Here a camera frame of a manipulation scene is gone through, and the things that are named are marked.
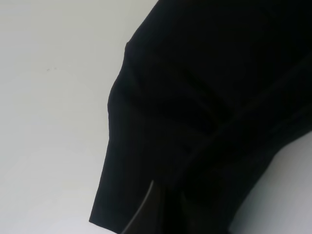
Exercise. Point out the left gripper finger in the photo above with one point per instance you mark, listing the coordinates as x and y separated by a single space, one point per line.
148 217

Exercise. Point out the black printed t-shirt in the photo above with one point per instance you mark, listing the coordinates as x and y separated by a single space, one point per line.
208 93

